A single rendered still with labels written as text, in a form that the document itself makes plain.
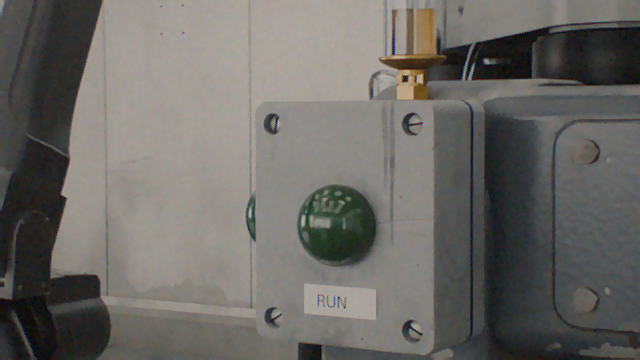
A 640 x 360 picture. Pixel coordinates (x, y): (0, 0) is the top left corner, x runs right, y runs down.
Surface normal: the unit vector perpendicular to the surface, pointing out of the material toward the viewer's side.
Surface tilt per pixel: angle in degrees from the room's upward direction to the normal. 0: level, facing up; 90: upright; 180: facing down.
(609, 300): 90
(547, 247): 90
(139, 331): 90
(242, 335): 90
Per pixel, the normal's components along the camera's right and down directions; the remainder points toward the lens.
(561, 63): -0.83, 0.04
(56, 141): 0.92, -0.15
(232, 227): -0.51, 0.04
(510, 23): -0.99, 0.01
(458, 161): 0.86, 0.03
